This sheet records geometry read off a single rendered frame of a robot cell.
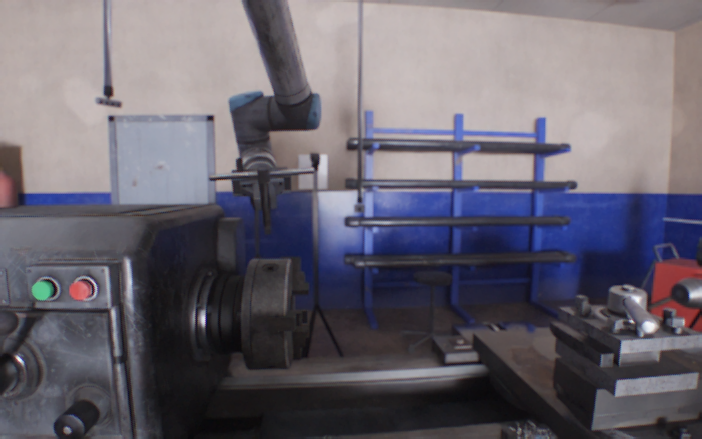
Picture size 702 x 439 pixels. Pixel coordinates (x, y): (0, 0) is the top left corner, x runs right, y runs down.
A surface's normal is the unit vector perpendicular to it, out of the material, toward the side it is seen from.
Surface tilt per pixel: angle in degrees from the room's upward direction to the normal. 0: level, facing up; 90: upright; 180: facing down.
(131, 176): 90
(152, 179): 90
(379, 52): 90
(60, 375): 90
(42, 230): 45
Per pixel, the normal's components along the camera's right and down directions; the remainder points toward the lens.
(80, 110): 0.09, 0.09
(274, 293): 0.07, -0.54
